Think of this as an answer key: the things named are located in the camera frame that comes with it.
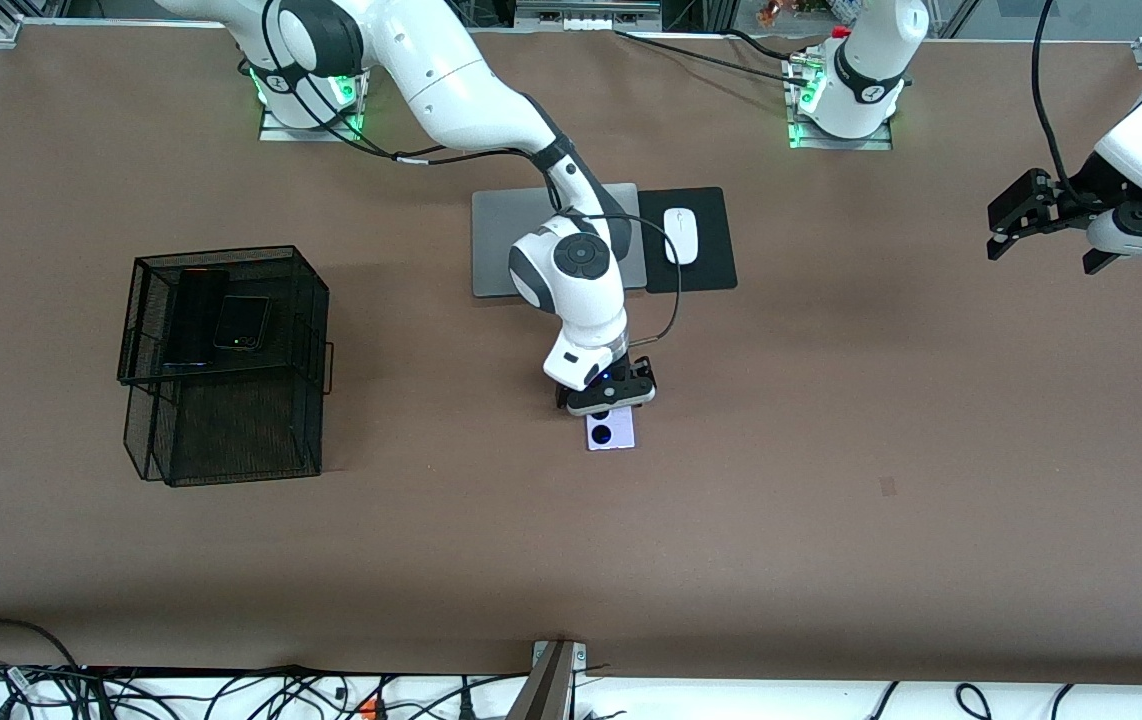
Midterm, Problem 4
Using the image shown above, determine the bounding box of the lavender flip phone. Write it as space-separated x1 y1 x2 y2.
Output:
585 406 637 453

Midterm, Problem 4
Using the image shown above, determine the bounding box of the black flip phone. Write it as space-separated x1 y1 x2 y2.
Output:
213 294 272 352

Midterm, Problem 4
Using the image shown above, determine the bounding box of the long black smartphone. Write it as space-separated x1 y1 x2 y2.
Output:
163 267 230 373

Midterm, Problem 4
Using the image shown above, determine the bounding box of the white computer mouse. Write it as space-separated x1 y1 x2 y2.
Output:
663 207 701 267

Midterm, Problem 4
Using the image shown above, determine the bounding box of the black mouse pad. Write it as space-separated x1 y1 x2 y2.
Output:
637 186 739 295

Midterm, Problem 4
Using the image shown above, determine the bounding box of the silver closed laptop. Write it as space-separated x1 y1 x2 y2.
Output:
471 182 648 299

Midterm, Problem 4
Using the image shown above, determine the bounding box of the black mesh two-tier organizer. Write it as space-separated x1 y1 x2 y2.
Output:
116 245 335 489

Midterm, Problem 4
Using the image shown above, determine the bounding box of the grey metal power strip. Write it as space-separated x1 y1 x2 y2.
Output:
514 0 664 33

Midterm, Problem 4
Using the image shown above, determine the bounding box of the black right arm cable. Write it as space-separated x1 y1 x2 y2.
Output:
261 0 682 351

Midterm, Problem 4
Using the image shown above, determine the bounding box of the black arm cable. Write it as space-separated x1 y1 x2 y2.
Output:
1031 0 1082 201
261 0 682 351

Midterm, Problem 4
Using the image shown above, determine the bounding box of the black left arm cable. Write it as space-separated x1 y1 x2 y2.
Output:
1031 0 1082 201

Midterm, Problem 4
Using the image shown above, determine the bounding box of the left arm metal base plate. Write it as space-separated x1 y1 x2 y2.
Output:
786 55 894 151

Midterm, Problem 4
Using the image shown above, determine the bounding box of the aluminium camera post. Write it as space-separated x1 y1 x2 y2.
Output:
506 638 589 720

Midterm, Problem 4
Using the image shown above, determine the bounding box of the curved black table cable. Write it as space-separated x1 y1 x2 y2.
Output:
726 28 802 63

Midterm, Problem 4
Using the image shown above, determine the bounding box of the long black table cable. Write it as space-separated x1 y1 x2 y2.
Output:
614 28 812 89

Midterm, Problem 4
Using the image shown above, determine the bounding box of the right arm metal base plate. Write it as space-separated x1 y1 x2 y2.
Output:
259 70 364 143

